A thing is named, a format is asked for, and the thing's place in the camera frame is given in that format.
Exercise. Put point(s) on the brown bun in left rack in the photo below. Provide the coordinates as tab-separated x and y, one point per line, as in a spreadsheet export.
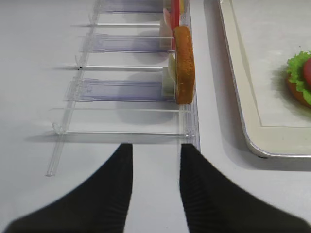
185	67

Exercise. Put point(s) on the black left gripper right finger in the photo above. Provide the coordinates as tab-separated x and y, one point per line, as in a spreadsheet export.
214	204

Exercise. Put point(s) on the clear acrylic left food rack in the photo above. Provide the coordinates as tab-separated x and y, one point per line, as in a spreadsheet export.
124	86

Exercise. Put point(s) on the bottom bun on tray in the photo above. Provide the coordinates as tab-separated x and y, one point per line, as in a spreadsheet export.
297	95

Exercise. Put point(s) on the green lettuce on tray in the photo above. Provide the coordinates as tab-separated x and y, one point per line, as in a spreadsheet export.
295	69

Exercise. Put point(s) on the yellow cheese slice in rack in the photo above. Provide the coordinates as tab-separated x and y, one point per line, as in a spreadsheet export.
181	6

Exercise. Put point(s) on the red tomato slice in rack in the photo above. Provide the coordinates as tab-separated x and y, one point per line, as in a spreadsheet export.
171	13

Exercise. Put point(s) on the white tray liner paper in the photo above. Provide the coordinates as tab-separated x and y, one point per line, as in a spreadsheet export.
272	32

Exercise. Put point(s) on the red tomato slice on tray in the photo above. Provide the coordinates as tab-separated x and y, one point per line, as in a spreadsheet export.
307	72

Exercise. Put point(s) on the metal baking tray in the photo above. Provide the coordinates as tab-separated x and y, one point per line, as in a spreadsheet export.
264	141

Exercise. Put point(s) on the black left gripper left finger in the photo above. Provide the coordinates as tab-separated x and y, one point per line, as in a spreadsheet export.
98	205

